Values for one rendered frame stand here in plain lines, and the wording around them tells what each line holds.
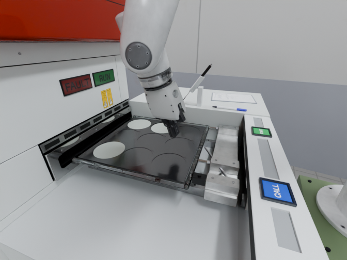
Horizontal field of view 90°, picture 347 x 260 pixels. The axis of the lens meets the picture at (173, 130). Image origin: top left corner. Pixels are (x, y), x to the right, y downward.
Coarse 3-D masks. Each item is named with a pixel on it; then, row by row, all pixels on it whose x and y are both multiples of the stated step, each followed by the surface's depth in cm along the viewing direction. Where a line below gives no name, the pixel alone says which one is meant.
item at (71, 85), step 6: (72, 78) 53; (78, 78) 55; (84, 78) 57; (66, 84) 51; (72, 84) 53; (78, 84) 55; (84, 84) 57; (90, 84) 60; (66, 90) 51; (72, 90) 53; (78, 90) 55
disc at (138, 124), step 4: (136, 120) 79; (140, 120) 79; (144, 120) 79; (128, 124) 75; (132, 124) 75; (136, 124) 75; (140, 124) 75; (144, 124) 75; (148, 124) 75; (136, 128) 71; (140, 128) 71
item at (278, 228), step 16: (272, 128) 58; (256, 144) 49; (272, 144) 49; (256, 160) 42; (272, 160) 43; (256, 176) 37; (272, 176) 38; (288, 176) 37; (256, 192) 33; (256, 208) 30; (272, 208) 30; (288, 208) 30; (304, 208) 30; (256, 224) 27; (272, 224) 27; (288, 224) 28; (304, 224) 27; (256, 240) 25; (272, 240) 25; (288, 240) 26; (304, 240) 25; (320, 240) 25; (256, 256) 23; (272, 256) 23; (288, 256) 23; (304, 256) 23; (320, 256) 23
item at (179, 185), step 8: (72, 160) 53; (80, 160) 52; (88, 160) 52; (104, 168) 49; (112, 168) 48; (120, 168) 48; (136, 176) 46; (144, 176) 46; (152, 176) 45; (168, 184) 44; (176, 184) 43; (184, 184) 43
